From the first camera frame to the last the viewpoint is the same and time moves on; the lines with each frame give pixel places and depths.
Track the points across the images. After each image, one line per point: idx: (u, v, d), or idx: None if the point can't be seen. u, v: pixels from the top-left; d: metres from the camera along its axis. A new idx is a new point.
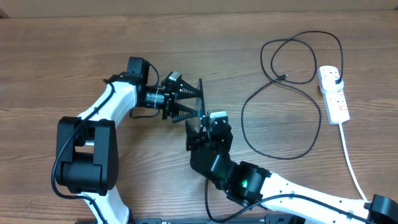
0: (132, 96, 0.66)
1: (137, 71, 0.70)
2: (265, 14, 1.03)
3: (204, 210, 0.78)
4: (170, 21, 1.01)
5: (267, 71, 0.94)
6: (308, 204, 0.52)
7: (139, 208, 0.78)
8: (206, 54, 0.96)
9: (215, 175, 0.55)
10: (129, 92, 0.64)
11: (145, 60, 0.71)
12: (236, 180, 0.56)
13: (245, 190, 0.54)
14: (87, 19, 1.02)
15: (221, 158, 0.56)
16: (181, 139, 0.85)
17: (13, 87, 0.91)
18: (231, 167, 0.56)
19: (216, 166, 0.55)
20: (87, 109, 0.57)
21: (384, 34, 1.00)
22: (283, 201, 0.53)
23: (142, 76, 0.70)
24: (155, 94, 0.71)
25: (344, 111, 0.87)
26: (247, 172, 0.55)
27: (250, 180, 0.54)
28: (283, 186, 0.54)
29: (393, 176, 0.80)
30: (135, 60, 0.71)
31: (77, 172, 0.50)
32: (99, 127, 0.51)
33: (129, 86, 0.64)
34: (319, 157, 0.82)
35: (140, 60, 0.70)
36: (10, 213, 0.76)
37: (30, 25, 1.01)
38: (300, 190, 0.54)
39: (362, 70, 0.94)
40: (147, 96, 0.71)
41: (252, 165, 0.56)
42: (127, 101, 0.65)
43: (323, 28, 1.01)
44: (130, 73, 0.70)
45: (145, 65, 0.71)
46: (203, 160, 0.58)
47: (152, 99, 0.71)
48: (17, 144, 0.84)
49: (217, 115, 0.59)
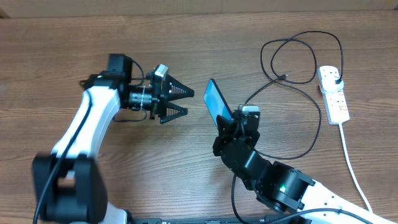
0: (111, 106, 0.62)
1: (118, 70, 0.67)
2: (265, 14, 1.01)
3: (204, 210, 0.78)
4: (170, 21, 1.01)
5: (267, 71, 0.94)
6: (354, 221, 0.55)
7: (139, 208, 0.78)
8: (206, 54, 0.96)
9: (248, 173, 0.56)
10: (108, 104, 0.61)
11: (127, 57, 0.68)
12: (268, 181, 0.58)
13: (280, 194, 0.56)
14: (87, 18, 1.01)
15: (255, 155, 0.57)
16: (181, 138, 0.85)
17: (14, 88, 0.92)
18: (265, 166, 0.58)
19: (250, 163, 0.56)
20: (63, 140, 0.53)
21: (385, 34, 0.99)
22: (327, 214, 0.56)
23: (122, 74, 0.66)
24: (141, 94, 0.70)
25: (344, 110, 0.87)
26: (282, 175, 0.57)
27: (287, 183, 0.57)
28: (328, 199, 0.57)
29: (393, 176, 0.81)
30: (116, 57, 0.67)
31: (63, 211, 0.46)
32: (77, 165, 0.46)
33: (108, 96, 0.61)
34: (320, 157, 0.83)
35: (120, 56, 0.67)
36: (10, 213, 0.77)
37: (30, 26, 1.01)
38: (346, 205, 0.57)
39: (362, 70, 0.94)
40: (132, 96, 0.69)
41: (288, 167, 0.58)
42: (107, 114, 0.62)
43: (323, 28, 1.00)
44: (110, 71, 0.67)
45: (126, 61, 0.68)
46: (237, 156, 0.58)
47: (138, 99, 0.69)
48: (17, 144, 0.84)
49: (250, 109, 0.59)
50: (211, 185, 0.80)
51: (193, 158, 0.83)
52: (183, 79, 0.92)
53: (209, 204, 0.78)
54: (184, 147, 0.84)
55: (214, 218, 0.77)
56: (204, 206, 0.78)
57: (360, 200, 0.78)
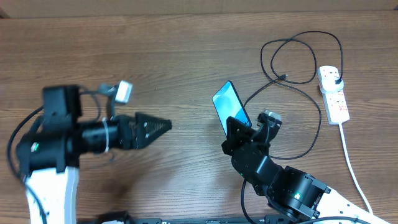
0: (69, 186, 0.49)
1: (60, 112, 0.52)
2: (265, 14, 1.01)
3: (204, 210, 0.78)
4: (170, 20, 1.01)
5: (267, 71, 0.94)
6: None
7: (139, 208, 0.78)
8: (206, 54, 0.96)
9: (259, 178, 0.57)
10: (65, 189, 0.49)
11: (66, 93, 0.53)
12: (278, 186, 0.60)
13: (293, 201, 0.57)
14: (87, 19, 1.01)
15: (267, 160, 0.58)
16: (181, 138, 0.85)
17: (13, 88, 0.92)
18: (277, 172, 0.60)
19: (262, 168, 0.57)
20: None
21: (385, 34, 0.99)
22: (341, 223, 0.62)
23: (67, 117, 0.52)
24: (104, 129, 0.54)
25: (344, 111, 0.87)
26: (295, 180, 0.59)
27: (301, 190, 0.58)
28: (344, 207, 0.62)
29: (393, 176, 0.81)
30: (52, 93, 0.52)
31: None
32: None
33: (64, 177, 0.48)
34: (320, 157, 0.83)
35: (58, 94, 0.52)
36: (10, 213, 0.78)
37: (29, 25, 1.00)
38: (360, 213, 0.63)
39: (362, 70, 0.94)
40: (90, 135, 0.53)
41: (300, 172, 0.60)
42: (69, 190, 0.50)
43: (323, 28, 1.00)
44: (50, 116, 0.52)
45: (67, 98, 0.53)
46: (248, 161, 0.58)
47: (101, 135, 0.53)
48: (17, 144, 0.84)
49: (275, 116, 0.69)
50: (211, 186, 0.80)
51: (193, 158, 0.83)
52: (183, 79, 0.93)
53: (208, 204, 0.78)
54: (184, 147, 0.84)
55: (214, 218, 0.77)
56: (204, 206, 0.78)
57: (360, 200, 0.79)
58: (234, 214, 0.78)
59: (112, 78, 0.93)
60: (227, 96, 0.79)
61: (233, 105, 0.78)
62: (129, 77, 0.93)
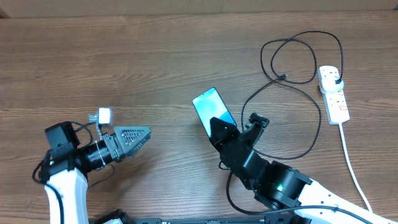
0: (79, 182, 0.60)
1: (63, 142, 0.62)
2: (265, 14, 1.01)
3: (204, 210, 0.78)
4: (170, 20, 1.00)
5: (267, 71, 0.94)
6: (351, 218, 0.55)
7: (139, 208, 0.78)
8: (206, 54, 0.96)
9: (246, 172, 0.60)
10: (76, 182, 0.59)
11: (64, 126, 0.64)
12: (265, 181, 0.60)
13: (278, 193, 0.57)
14: (87, 19, 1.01)
15: (254, 155, 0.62)
16: (181, 138, 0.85)
17: (13, 88, 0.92)
18: (263, 165, 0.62)
19: (248, 162, 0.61)
20: None
21: (385, 34, 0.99)
22: (323, 213, 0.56)
23: (69, 144, 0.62)
24: (97, 150, 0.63)
25: (344, 111, 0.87)
26: (280, 174, 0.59)
27: (284, 182, 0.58)
28: (325, 198, 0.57)
29: (393, 176, 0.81)
30: (53, 130, 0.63)
31: None
32: None
33: (73, 172, 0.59)
34: (320, 157, 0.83)
35: (58, 129, 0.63)
36: (10, 213, 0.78)
37: (28, 25, 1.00)
38: (342, 203, 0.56)
39: (362, 70, 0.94)
40: (89, 158, 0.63)
41: (286, 167, 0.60)
42: (79, 186, 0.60)
43: (323, 28, 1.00)
44: (56, 148, 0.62)
45: (66, 130, 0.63)
46: (236, 156, 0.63)
47: (96, 156, 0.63)
48: (17, 144, 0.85)
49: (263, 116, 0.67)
50: (211, 186, 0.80)
51: (193, 158, 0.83)
52: (182, 79, 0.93)
53: (209, 204, 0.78)
54: (184, 147, 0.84)
55: (214, 218, 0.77)
56: (204, 205, 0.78)
57: (360, 199, 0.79)
58: (235, 214, 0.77)
59: (112, 78, 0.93)
60: (211, 101, 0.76)
61: (217, 109, 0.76)
62: (129, 77, 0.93)
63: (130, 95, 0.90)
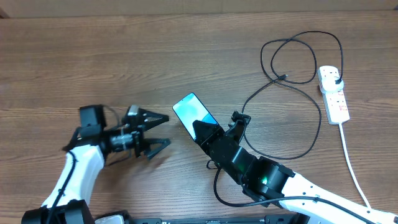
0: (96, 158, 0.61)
1: (92, 122, 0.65)
2: (265, 14, 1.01)
3: (204, 210, 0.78)
4: (170, 20, 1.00)
5: (267, 71, 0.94)
6: (330, 208, 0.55)
7: (139, 208, 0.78)
8: (206, 54, 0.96)
9: (235, 167, 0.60)
10: (94, 156, 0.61)
11: (97, 107, 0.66)
12: (253, 175, 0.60)
13: (264, 187, 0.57)
14: (87, 19, 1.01)
15: (241, 152, 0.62)
16: (181, 138, 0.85)
17: (13, 88, 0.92)
18: (252, 161, 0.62)
19: (237, 158, 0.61)
20: (51, 194, 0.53)
21: (385, 34, 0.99)
22: (305, 203, 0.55)
23: (99, 126, 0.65)
24: (121, 135, 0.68)
25: (344, 111, 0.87)
26: (267, 168, 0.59)
27: (270, 176, 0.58)
28: (307, 188, 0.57)
29: (393, 176, 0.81)
30: (86, 111, 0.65)
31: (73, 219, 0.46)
32: (68, 214, 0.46)
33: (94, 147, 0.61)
34: (319, 157, 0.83)
35: (91, 109, 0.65)
36: (10, 213, 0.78)
37: (28, 25, 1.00)
38: (324, 193, 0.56)
39: (362, 70, 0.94)
40: (112, 140, 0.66)
41: (273, 162, 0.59)
42: (94, 163, 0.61)
43: (323, 28, 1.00)
44: (86, 126, 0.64)
45: (98, 111, 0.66)
46: (225, 151, 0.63)
47: (119, 141, 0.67)
48: (17, 144, 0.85)
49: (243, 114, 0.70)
50: (211, 186, 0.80)
51: (193, 158, 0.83)
52: (183, 79, 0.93)
53: (209, 204, 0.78)
54: (183, 147, 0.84)
55: (214, 218, 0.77)
56: (204, 206, 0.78)
57: (360, 199, 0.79)
58: (235, 214, 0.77)
59: (112, 78, 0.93)
60: (191, 106, 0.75)
61: (198, 111, 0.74)
62: (129, 77, 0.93)
63: (130, 95, 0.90)
